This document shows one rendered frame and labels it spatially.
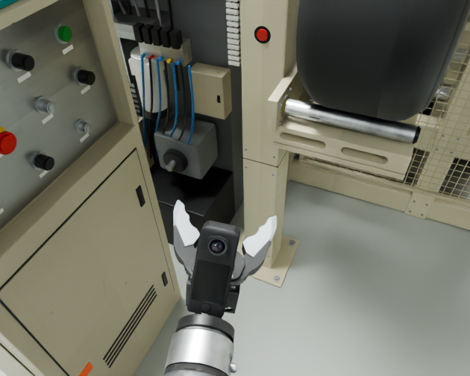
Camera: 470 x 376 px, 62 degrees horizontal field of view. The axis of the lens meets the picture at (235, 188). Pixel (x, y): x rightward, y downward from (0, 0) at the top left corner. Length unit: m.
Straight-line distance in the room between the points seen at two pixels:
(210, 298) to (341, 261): 1.42
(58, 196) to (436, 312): 1.49
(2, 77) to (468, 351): 1.71
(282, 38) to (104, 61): 0.44
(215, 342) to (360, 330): 1.28
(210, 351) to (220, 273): 0.08
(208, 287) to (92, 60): 0.65
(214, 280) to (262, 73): 0.77
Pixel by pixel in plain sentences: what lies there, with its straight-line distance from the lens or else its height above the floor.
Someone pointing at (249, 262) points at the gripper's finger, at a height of 1.06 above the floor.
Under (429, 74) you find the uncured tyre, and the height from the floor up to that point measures 1.12.
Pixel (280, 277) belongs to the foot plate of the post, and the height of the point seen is 0.01.
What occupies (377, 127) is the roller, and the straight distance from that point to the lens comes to 1.04.
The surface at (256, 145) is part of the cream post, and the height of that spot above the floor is 0.69.
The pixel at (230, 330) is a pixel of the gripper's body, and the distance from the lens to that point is 0.49.
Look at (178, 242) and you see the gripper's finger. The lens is 0.54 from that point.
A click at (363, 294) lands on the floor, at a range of 1.80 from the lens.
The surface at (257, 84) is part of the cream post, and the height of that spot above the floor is 0.91.
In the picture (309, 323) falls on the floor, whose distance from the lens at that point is 1.69.
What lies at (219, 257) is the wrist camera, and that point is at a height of 1.13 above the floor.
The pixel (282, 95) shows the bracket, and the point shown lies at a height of 0.95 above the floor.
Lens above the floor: 1.51
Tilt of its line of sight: 45 degrees down
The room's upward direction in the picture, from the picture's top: 2 degrees counter-clockwise
